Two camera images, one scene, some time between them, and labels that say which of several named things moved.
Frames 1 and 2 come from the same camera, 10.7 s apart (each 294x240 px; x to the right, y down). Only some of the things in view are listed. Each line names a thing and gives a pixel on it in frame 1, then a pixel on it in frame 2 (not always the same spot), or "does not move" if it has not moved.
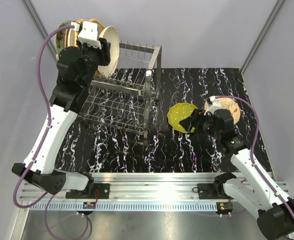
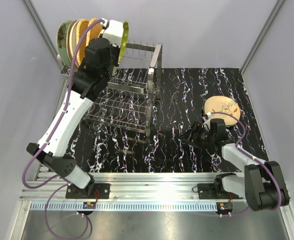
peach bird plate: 229,104 does not move
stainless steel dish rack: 123,97 does not move
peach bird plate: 69,38 does not move
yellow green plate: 178,112 -> 125,26
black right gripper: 195,120 -> 196,128
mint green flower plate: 60,37 does not move
